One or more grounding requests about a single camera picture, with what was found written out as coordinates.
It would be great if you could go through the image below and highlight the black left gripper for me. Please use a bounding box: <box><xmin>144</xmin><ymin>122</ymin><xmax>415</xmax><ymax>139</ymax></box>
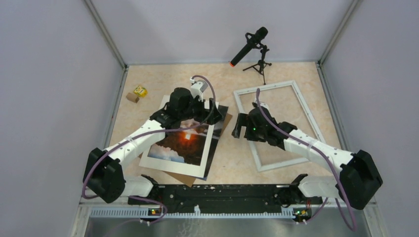
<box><xmin>179</xmin><ymin>93</ymin><xmax>224</xmax><ymax>125</ymax></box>

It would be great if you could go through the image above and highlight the white picture frame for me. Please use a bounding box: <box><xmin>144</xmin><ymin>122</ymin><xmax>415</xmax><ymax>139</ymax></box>
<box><xmin>233</xmin><ymin>80</ymin><xmax>326</xmax><ymax>172</ymax></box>

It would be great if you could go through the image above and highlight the clear acrylic glass sheet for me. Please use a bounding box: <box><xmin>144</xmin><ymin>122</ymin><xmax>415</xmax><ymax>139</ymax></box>
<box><xmin>239</xmin><ymin>85</ymin><xmax>320</xmax><ymax>162</ymax></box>

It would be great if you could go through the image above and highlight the white photo mat board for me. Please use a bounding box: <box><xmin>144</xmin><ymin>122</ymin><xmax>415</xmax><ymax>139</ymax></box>
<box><xmin>139</xmin><ymin>113</ymin><xmax>225</xmax><ymax>178</ymax></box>

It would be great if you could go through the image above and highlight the sunset landscape photo print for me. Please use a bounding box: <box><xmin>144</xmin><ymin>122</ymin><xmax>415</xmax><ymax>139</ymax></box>
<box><xmin>147</xmin><ymin>105</ymin><xmax>229</xmax><ymax>178</ymax></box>

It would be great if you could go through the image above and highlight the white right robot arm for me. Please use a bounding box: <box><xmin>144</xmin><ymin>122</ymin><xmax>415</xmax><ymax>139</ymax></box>
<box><xmin>232</xmin><ymin>105</ymin><xmax>383</xmax><ymax>210</ymax></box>

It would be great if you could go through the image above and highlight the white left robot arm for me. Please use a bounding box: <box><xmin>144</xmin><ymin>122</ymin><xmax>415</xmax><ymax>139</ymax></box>
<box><xmin>82</xmin><ymin>87</ymin><xmax>222</xmax><ymax>203</ymax></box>

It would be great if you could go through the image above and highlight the black mini tripod stand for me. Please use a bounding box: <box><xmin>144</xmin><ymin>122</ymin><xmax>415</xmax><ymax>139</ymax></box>
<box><xmin>243</xmin><ymin>45</ymin><xmax>272</xmax><ymax>85</ymax></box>

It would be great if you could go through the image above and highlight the yellow toy cube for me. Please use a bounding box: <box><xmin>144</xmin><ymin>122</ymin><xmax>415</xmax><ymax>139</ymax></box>
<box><xmin>133</xmin><ymin>85</ymin><xmax>148</xmax><ymax>98</ymax></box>

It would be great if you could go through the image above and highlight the small brown cardboard block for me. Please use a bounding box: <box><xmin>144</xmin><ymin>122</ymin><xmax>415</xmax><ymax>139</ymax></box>
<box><xmin>126</xmin><ymin>93</ymin><xmax>139</xmax><ymax>103</ymax></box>

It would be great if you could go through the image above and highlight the brown cardboard backing board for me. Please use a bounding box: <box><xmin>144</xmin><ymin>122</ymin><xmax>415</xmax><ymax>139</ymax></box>
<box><xmin>164</xmin><ymin>113</ymin><xmax>233</xmax><ymax>187</ymax></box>

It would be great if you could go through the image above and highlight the black shotgun microphone orange tip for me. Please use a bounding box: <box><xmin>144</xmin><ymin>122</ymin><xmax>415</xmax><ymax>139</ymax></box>
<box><xmin>229</xmin><ymin>27</ymin><xmax>268</xmax><ymax>67</ymax></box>

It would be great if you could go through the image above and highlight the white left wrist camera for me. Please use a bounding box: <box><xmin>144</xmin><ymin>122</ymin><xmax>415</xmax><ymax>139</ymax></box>
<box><xmin>190</xmin><ymin>78</ymin><xmax>209</xmax><ymax>102</ymax></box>

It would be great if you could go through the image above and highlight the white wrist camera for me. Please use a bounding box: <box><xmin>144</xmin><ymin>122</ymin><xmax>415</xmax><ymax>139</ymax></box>
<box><xmin>252</xmin><ymin>102</ymin><xmax>269</xmax><ymax>111</ymax></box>
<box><xmin>190</xmin><ymin>78</ymin><xmax>209</xmax><ymax>102</ymax></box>

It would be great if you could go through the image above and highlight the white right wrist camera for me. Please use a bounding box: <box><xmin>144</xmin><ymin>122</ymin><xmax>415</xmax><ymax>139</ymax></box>
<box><xmin>252</xmin><ymin>102</ymin><xmax>269</xmax><ymax>111</ymax></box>

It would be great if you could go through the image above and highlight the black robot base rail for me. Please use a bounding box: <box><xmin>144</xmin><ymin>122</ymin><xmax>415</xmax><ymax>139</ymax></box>
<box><xmin>147</xmin><ymin>175</ymin><xmax>322</xmax><ymax>214</ymax></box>

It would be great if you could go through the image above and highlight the white toothed cable channel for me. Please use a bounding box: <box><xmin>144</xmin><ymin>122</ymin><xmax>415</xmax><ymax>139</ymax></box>
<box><xmin>90</xmin><ymin>206</ymin><xmax>295</xmax><ymax>219</ymax></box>

